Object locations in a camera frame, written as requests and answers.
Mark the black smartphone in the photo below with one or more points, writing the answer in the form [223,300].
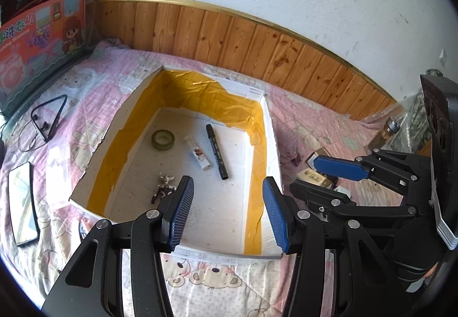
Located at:
[23,202]

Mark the small white glue tube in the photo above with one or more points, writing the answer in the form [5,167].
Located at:
[200,156]

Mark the beige tissue packet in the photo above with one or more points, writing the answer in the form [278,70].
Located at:
[315,177]

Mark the black neckband earphones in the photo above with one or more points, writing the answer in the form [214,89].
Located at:
[57,116]

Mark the white wall switch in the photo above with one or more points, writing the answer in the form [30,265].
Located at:
[443,57]

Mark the camouflage cloth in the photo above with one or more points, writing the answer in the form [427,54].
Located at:
[418,123]

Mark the gold metal tin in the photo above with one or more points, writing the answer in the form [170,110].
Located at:
[320,151]

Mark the horned toy figure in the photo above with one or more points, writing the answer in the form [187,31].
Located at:
[165,190]

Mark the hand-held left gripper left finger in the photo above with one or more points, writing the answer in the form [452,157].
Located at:
[182,209]

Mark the green tape roll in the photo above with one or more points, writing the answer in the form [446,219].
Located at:
[154,141]

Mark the wooden wall panel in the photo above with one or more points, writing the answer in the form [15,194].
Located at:
[250,45]

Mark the black binder clip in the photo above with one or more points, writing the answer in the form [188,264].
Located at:
[295,156]

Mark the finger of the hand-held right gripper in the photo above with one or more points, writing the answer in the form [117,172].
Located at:
[340,167]
[322,197]

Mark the glass bottle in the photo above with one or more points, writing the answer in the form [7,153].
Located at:
[384,136]

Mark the pink cartoon toy box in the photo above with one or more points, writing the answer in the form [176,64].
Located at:
[35,48]

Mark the pink printed blanket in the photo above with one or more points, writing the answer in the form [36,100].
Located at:
[89,116]

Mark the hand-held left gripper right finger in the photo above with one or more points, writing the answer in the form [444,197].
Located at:
[275,213]

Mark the white foam box yellow tape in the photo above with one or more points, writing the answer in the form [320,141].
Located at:
[143,173]

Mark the black marker pen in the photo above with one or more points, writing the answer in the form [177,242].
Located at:
[216,152]

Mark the person's right hand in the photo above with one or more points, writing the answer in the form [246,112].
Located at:
[431,272]

